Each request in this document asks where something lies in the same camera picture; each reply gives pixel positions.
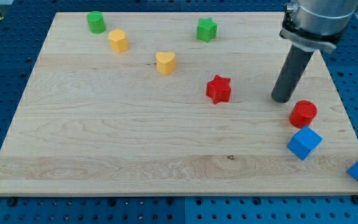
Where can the red star block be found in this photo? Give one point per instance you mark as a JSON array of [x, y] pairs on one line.
[[219, 89]]

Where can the red cylinder block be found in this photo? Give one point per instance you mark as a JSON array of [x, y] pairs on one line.
[[303, 114]]

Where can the light wooden board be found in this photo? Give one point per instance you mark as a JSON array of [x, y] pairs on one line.
[[95, 123]]

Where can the yellow hexagon block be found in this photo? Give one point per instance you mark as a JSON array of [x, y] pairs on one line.
[[118, 41]]

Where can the green star block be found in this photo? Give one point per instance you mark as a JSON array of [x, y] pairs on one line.
[[206, 29]]

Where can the yellow heart block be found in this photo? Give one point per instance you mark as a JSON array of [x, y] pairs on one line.
[[165, 62]]

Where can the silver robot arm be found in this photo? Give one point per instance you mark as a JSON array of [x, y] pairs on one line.
[[309, 25]]

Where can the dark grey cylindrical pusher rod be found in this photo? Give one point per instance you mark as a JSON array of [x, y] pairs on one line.
[[291, 72]]

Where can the green cylinder block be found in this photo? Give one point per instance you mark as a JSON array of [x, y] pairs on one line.
[[96, 23]]

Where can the blue cube block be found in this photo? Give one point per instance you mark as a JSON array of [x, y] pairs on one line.
[[304, 142]]

